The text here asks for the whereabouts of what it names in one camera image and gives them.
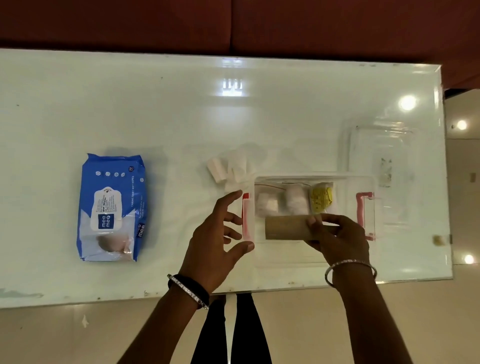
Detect red box latch handle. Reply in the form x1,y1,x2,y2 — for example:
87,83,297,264
242,193,256,241
355,191,376,241

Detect person's leg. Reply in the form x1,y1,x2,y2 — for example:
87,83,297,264
190,295,228,364
233,293,273,364

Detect person's right forearm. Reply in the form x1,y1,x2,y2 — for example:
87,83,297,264
330,267,416,364

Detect clear plastic storage box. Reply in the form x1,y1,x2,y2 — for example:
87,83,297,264
242,173,378,269

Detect clear plastic box lid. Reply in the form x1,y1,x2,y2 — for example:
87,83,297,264
339,121,421,226

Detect person's right hand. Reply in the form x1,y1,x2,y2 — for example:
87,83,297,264
305,214,373,268

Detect yellow wrapped packet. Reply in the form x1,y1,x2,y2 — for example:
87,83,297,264
309,182,335,215

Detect person's left hand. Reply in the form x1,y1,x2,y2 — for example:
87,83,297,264
178,190,256,295

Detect black wrist band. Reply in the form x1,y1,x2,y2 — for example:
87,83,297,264
167,274,211,305

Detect person's left forearm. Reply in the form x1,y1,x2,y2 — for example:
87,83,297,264
117,284,205,364

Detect thin silver bracelet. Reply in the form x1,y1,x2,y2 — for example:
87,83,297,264
167,275,209,310

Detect blue wet wipes packet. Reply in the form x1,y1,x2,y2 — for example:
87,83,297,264
76,152,148,263

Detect person's left leg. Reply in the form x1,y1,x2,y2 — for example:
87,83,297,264
190,295,228,364

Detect brown bandage roll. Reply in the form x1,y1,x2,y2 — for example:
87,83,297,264
265,214,340,241

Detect dark red sofa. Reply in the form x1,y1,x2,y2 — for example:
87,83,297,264
0,0,480,90

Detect person's right leg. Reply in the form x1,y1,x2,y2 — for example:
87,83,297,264
233,293,273,364

